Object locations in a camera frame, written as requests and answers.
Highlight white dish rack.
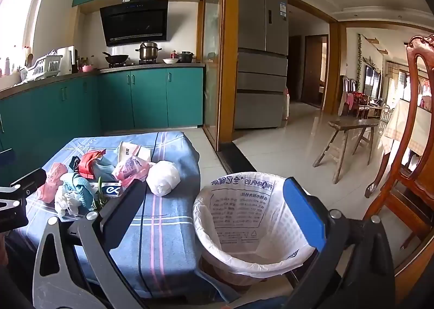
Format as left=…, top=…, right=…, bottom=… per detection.
left=19, top=54, right=64, bottom=82

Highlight wood framed glass door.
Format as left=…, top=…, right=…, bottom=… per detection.
left=197, top=0, right=240, bottom=153

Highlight pink small packet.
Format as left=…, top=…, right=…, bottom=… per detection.
left=37, top=162, right=68, bottom=203

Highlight grey refrigerator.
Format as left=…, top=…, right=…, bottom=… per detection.
left=234, top=0, right=289, bottom=130

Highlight cream snack wrapper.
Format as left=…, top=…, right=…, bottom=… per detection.
left=117, top=141, right=157, bottom=163

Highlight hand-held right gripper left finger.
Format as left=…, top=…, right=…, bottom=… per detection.
left=32, top=178, right=150, bottom=309

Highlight white tissue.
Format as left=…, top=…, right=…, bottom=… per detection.
left=54, top=187, right=84, bottom=217

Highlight blue plaid tablecloth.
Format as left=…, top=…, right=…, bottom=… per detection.
left=7, top=131, right=218, bottom=300

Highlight kitchen window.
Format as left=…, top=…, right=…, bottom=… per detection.
left=0, top=0, right=55, bottom=75

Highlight gas stove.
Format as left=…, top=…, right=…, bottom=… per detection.
left=107, top=59, right=160, bottom=68

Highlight dining table with cloth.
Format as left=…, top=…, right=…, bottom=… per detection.
left=380, top=100, right=434, bottom=160

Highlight teal base cabinets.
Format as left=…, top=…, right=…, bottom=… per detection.
left=0, top=66, right=204, bottom=175

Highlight row of dining chairs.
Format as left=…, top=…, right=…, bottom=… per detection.
left=341, top=76, right=374, bottom=118

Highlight black range hood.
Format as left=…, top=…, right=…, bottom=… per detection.
left=99, top=0, right=169, bottom=48

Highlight white countertop appliance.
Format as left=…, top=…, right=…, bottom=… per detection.
left=56, top=46, right=76, bottom=75

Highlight white plastic bag ball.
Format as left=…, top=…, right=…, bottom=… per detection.
left=146, top=160, right=181, bottom=197

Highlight green vine garland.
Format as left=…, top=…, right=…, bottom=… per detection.
left=356, top=34, right=378, bottom=86

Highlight green leaf scrap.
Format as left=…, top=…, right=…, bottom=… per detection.
left=93, top=176, right=106, bottom=212

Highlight wooden bench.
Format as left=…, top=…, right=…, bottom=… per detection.
left=312, top=118, right=379, bottom=184

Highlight carved wooden chair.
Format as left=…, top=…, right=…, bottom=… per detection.
left=363, top=34, right=434, bottom=296

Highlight dark wooden door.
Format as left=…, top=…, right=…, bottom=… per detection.
left=301, top=35, right=329, bottom=109

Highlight black wok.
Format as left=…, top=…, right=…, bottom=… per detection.
left=103, top=52, right=129, bottom=66

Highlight steel stock pot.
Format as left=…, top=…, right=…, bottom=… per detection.
left=136, top=42, right=162, bottom=61

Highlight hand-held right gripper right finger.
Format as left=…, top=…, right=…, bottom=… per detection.
left=271, top=176, right=397, bottom=309

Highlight red snack packet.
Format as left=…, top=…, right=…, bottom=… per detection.
left=77, top=149, right=106, bottom=179

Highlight white lined trash bin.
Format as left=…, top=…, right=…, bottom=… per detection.
left=193, top=171, right=321, bottom=292

